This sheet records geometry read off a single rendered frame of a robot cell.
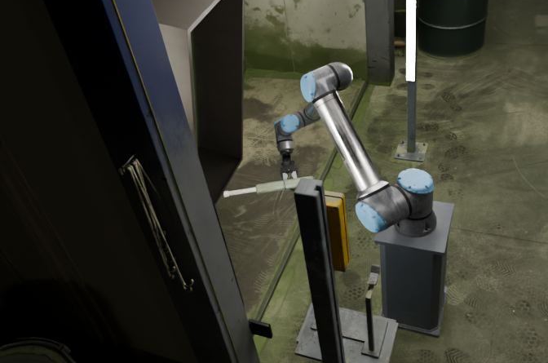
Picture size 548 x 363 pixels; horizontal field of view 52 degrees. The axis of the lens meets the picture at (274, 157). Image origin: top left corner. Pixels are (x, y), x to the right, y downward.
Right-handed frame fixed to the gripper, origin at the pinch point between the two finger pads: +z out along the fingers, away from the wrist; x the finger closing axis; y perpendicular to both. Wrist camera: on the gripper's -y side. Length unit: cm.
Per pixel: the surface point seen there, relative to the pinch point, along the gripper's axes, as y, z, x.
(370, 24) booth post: 110, -129, -75
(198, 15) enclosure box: -92, -61, 23
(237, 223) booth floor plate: 56, 11, 40
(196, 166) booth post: -124, 6, 24
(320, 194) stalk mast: -161, 25, -13
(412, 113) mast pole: 65, -44, -83
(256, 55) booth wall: 161, -140, 19
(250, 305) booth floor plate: 15, 59, 32
